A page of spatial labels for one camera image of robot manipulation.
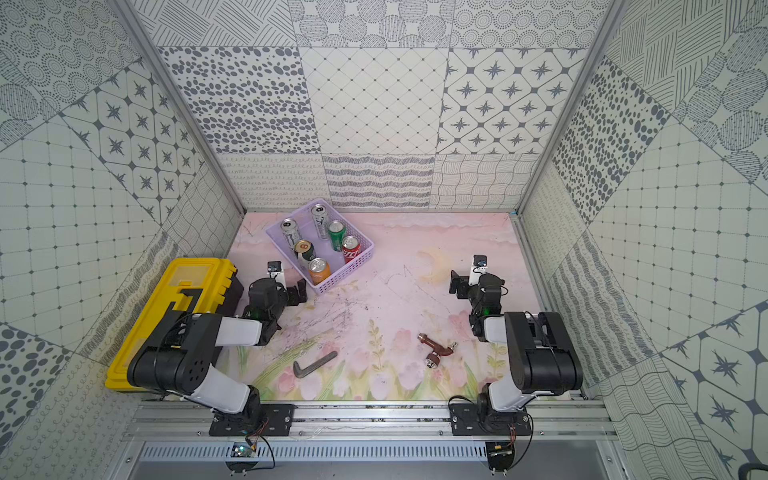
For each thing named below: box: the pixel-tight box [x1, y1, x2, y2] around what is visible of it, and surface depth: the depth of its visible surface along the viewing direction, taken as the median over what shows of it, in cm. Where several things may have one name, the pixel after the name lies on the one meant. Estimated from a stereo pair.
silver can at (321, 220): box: [311, 203, 329, 240], surface depth 105 cm
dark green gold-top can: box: [294, 239, 316, 261], surface depth 97 cm
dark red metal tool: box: [417, 333, 458, 368], surface depth 86 cm
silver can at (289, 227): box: [280, 217, 301, 250], surface depth 100 cm
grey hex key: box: [293, 351, 338, 378], surface depth 84 cm
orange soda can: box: [308, 257, 331, 286], surface depth 94 cm
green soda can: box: [328, 220, 346, 252], surface depth 103 cm
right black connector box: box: [485, 441, 514, 477], surface depth 73 cm
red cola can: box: [342, 235, 361, 264], surface depth 99 cm
